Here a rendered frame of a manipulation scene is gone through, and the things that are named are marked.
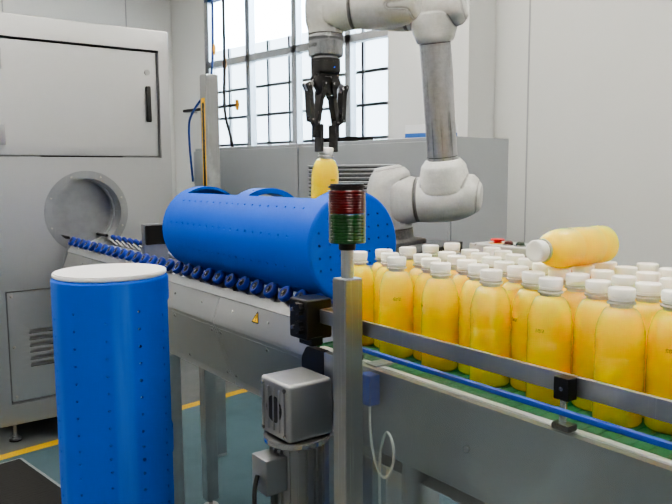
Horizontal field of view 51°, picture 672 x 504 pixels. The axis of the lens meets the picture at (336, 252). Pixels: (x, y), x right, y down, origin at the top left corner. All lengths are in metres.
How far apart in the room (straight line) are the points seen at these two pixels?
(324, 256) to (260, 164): 2.72
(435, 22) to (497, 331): 1.28
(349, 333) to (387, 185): 1.24
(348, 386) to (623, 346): 0.44
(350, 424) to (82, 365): 0.78
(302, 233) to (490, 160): 2.11
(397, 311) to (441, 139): 1.02
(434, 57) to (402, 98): 2.55
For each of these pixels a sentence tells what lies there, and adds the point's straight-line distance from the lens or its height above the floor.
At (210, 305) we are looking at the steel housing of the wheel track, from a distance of 2.21.
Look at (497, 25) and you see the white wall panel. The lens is 4.88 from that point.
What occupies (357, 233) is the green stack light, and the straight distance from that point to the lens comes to 1.18.
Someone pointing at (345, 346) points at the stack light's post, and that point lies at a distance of 1.21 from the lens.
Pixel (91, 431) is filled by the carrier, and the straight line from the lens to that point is 1.85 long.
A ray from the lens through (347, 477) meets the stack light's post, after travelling 1.29.
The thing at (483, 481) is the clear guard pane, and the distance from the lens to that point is 1.19.
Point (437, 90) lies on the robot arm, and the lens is 2.34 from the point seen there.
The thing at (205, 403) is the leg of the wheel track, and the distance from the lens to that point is 2.76.
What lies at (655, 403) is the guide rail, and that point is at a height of 0.97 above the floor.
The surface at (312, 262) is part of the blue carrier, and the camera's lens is 1.70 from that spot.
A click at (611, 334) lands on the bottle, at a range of 1.12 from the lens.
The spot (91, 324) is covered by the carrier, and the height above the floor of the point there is 0.93.
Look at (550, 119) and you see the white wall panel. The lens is 4.60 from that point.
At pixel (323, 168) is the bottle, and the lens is 1.83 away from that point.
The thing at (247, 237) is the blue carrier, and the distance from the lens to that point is 1.94.
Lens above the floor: 1.28
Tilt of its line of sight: 6 degrees down
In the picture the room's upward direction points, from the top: straight up
